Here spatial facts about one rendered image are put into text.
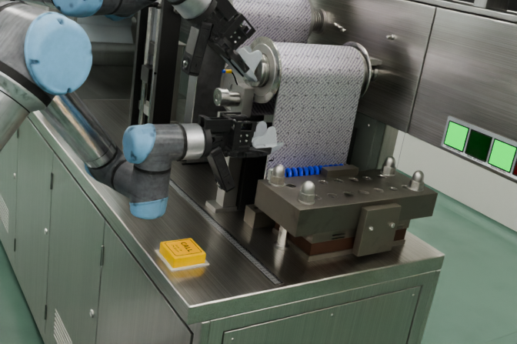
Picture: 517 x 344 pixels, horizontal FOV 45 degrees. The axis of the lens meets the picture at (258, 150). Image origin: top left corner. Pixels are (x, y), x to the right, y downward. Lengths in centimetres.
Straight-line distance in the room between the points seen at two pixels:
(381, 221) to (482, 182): 299
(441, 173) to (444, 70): 313
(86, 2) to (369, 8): 77
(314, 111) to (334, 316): 45
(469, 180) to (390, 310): 297
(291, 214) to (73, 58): 53
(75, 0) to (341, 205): 65
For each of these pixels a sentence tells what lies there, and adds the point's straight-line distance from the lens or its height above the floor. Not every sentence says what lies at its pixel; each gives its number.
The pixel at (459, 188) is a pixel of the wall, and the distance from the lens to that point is 445.
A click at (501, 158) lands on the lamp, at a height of 118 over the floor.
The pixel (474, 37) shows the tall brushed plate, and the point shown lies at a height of 139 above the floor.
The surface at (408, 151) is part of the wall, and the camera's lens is 473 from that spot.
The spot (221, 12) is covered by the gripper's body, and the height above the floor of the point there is 137.
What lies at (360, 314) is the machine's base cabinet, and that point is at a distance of 141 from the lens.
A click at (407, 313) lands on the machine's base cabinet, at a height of 76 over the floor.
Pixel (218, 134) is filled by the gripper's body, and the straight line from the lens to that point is 129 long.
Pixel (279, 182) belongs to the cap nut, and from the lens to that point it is 133.
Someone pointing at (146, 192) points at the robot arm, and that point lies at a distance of 125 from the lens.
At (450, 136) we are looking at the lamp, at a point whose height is 118.
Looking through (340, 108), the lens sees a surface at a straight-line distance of 147.
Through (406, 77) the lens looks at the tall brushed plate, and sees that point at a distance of 151.
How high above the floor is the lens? 151
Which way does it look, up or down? 18 degrees down
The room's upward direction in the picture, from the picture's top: 9 degrees clockwise
